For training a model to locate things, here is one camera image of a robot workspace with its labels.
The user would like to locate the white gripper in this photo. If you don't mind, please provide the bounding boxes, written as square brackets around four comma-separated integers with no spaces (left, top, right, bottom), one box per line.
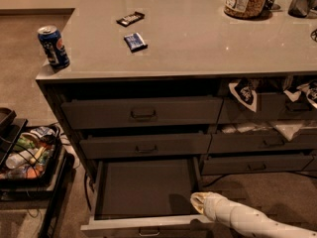
[190,192,232,222]

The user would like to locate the grey drawer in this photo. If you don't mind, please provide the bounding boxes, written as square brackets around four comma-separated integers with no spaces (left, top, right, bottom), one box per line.
[218,92,317,124]
[201,154,313,176]
[61,96,222,129]
[79,133,211,159]
[80,158,212,238]
[209,130,317,154]

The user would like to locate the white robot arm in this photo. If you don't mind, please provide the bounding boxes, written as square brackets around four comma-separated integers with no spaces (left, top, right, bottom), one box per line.
[190,192,317,238]

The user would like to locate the clear plastic bags in drawer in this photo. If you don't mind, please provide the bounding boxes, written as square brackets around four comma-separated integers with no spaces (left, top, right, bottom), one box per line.
[220,120,317,141]

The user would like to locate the grey drawer cabinet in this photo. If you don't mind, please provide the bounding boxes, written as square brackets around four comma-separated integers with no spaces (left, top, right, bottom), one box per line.
[37,0,317,174]

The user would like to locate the black white chip bag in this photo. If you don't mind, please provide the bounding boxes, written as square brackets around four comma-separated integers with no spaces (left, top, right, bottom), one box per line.
[284,79,317,109]
[229,78,258,112]

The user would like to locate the blue snack packet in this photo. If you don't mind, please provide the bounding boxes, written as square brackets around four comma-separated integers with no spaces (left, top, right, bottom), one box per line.
[124,33,148,53]

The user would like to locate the black tray of snacks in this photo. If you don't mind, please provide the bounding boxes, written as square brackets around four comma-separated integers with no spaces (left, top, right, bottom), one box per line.
[0,126,60,182]

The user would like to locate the black candy bar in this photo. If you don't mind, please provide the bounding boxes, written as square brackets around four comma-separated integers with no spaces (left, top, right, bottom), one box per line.
[117,11,145,27]

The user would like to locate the large popcorn jar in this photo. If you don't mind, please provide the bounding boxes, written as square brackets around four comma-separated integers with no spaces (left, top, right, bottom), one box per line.
[224,0,265,19]

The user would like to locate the blue soda can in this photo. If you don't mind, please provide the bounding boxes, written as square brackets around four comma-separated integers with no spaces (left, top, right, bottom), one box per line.
[38,25,70,69]

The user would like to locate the dark glass pitcher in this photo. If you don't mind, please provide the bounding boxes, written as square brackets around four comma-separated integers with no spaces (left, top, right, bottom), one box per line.
[288,0,316,18]

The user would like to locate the black floor cable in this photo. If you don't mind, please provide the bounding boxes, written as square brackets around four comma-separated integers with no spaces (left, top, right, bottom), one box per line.
[82,171,317,213]

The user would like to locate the black cart frame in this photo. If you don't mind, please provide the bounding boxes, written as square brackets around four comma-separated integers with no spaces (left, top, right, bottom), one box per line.
[0,108,74,238]

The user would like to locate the black wire object on counter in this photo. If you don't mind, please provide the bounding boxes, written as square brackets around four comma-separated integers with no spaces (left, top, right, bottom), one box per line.
[310,29,317,42]

